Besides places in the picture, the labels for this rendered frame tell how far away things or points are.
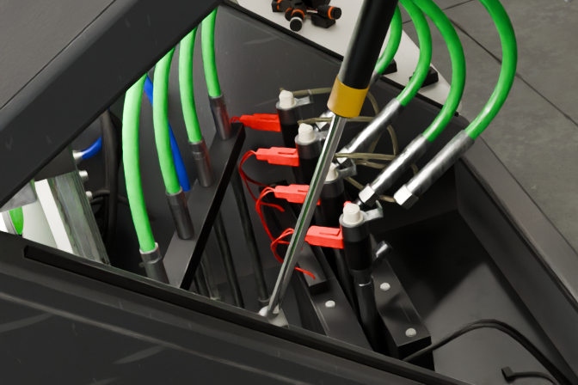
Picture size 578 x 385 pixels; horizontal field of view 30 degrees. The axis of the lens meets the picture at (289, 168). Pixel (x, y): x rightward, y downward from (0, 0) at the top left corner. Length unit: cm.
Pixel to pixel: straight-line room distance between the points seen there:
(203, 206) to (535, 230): 40
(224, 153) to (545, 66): 228
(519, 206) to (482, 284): 13
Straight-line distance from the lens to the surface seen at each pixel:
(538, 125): 316
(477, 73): 342
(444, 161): 106
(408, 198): 107
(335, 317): 117
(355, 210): 106
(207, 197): 118
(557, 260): 126
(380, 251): 110
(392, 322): 116
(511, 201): 135
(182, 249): 111
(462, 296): 140
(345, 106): 60
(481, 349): 133
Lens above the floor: 178
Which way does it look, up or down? 35 degrees down
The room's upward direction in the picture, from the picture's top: 12 degrees counter-clockwise
